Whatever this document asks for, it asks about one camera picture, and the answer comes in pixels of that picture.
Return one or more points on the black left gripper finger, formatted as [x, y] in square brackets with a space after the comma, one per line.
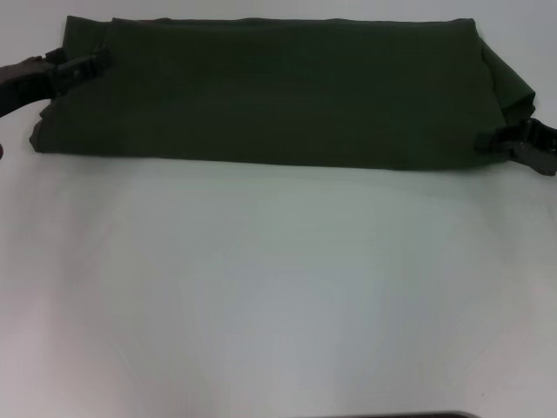
[54, 56]
[82, 69]

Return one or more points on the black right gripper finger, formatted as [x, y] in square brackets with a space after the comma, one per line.
[537, 162]
[500, 137]

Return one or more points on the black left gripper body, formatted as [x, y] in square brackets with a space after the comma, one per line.
[26, 82]

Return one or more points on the dark green FREE t-shirt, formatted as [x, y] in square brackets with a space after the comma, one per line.
[283, 96]

